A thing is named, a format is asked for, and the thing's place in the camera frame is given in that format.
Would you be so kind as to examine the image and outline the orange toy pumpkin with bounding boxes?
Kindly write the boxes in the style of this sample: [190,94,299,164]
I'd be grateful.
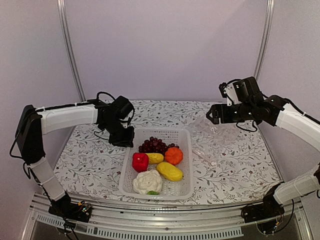
[164,147,184,166]

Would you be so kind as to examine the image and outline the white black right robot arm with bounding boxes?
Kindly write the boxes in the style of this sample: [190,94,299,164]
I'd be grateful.
[206,94,320,218]

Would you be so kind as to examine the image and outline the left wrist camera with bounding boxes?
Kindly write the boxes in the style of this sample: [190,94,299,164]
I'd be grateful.
[113,95,135,120]

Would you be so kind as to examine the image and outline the clear zip top bag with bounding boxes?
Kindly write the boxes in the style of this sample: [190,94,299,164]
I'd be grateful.
[185,117,239,167]

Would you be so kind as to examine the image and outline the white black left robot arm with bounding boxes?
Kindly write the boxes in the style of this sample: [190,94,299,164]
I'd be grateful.
[9,91,135,217]

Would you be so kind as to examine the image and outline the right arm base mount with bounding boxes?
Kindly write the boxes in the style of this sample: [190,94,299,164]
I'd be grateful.
[240,183,285,235]

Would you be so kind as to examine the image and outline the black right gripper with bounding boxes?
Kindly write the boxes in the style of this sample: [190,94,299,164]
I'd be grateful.
[206,101,255,124]

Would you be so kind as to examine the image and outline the white perforated plastic basket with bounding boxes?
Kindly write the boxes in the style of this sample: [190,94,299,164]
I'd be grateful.
[119,128,193,201]

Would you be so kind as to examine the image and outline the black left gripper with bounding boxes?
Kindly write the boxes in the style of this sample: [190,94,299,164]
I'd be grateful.
[102,118,135,148]

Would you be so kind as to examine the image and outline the white toy cauliflower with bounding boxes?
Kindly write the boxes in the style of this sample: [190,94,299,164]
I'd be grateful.
[132,169,163,195]

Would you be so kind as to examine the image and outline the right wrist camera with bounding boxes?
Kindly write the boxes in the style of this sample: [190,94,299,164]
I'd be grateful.
[218,76,264,107]

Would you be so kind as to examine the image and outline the floral patterned table mat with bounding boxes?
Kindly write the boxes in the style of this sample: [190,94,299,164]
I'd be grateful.
[54,100,282,205]

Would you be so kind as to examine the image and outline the yellow toy mango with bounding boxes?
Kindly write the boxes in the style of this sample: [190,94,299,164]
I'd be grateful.
[156,161,184,182]

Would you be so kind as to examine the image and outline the aluminium front rail frame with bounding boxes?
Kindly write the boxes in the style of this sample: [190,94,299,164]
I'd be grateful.
[21,193,315,240]

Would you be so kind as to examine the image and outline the red toy bell pepper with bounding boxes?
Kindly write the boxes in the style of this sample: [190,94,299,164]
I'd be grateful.
[132,152,149,173]

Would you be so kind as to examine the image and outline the dark red grape bunch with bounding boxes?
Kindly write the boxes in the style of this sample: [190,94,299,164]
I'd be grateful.
[138,136,180,155]

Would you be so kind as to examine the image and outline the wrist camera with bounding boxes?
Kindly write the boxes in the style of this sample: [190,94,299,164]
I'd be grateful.
[218,76,264,107]
[113,95,135,120]

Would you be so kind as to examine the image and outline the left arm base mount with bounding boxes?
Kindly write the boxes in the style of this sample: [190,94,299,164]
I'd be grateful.
[48,193,92,223]

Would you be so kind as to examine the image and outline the aluminium corner post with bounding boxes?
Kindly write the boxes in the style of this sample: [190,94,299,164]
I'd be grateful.
[56,0,86,101]
[254,0,275,80]

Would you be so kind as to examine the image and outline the left aluminium corner post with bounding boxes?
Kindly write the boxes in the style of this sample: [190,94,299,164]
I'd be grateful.
[56,0,86,101]

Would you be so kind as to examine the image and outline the right aluminium corner post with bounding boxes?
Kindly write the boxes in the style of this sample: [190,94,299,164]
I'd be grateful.
[254,0,275,80]

